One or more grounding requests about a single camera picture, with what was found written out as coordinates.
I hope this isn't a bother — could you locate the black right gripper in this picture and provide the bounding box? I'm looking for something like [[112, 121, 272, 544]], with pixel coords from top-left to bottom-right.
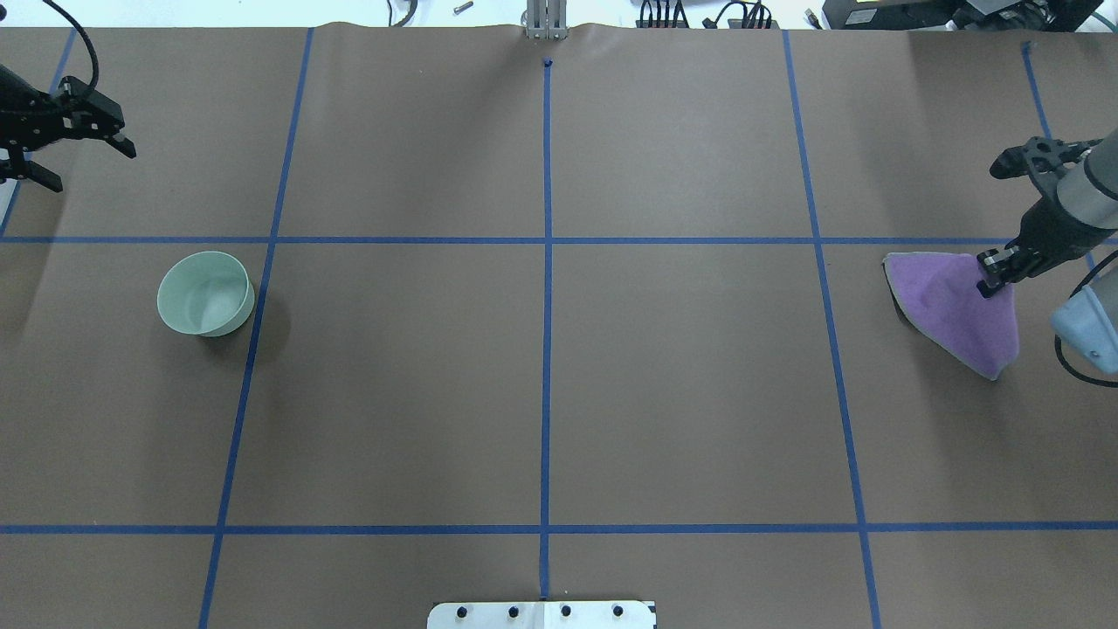
[[976, 199, 1084, 299]]

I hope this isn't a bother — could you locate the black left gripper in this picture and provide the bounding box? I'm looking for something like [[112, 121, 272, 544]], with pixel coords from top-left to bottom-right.
[[1, 66, 138, 194]]

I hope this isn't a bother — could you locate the purple cloth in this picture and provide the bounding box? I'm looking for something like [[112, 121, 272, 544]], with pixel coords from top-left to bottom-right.
[[882, 252, 1021, 382]]

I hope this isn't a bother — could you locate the mint green bowl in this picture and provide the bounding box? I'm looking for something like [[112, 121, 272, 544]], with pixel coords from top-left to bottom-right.
[[157, 251, 256, 337]]

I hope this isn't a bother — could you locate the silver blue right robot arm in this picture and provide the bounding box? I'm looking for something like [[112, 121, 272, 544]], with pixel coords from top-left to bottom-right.
[[976, 131, 1117, 389]]

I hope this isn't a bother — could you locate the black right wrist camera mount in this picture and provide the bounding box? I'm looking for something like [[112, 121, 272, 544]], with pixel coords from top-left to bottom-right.
[[989, 136, 1103, 199]]

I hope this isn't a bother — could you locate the aluminium frame post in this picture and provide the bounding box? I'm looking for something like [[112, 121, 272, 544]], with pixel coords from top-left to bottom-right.
[[522, 0, 569, 41]]

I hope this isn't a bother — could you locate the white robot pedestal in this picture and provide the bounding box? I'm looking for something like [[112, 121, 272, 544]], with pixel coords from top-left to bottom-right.
[[426, 600, 659, 628]]

